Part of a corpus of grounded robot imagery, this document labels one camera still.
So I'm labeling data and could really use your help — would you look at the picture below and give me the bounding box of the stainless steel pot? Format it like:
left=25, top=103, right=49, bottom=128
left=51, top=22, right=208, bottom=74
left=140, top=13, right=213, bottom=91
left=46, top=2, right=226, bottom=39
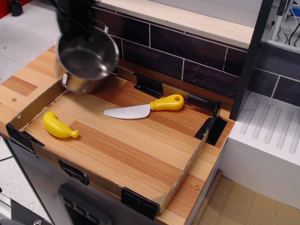
left=55, top=21, right=119, bottom=93

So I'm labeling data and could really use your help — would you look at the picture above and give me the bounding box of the yellow plastic toy banana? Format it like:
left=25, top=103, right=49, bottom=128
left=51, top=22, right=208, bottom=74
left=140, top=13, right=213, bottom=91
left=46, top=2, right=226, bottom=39
left=43, top=111, right=79, bottom=138

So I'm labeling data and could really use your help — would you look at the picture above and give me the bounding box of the yellow handled toy knife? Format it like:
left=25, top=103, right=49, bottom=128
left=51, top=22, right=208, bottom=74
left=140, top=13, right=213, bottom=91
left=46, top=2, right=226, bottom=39
left=103, top=94, right=184, bottom=120

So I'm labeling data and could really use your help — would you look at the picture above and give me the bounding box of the grey oven control panel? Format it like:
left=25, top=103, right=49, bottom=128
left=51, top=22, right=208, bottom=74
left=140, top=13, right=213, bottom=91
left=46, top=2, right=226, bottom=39
left=58, top=186, right=113, bottom=225

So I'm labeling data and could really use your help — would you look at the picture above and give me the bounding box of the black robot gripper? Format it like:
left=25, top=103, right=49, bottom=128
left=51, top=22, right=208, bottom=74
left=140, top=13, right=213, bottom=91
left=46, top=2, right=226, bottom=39
left=50, top=0, right=96, bottom=40

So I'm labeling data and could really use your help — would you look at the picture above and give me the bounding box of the cardboard fence with black tape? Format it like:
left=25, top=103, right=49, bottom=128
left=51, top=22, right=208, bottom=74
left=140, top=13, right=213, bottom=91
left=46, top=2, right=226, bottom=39
left=0, top=68, right=233, bottom=225

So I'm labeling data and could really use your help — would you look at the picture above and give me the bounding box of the white toy sink drainboard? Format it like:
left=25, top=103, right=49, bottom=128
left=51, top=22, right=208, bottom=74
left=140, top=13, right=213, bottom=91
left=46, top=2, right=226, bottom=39
left=220, top=92, right=300, bottom=209

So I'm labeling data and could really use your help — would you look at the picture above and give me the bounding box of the light wooden shelf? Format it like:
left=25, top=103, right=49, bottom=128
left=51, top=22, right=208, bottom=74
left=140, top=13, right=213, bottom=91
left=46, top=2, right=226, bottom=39
left=96, top=0, right=254, bottom=49

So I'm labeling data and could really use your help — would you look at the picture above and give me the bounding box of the dark grey vertical post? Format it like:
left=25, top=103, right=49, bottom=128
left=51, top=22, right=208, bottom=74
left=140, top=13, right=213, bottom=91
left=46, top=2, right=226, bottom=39
left=230, top=0, right=274, bottom=121

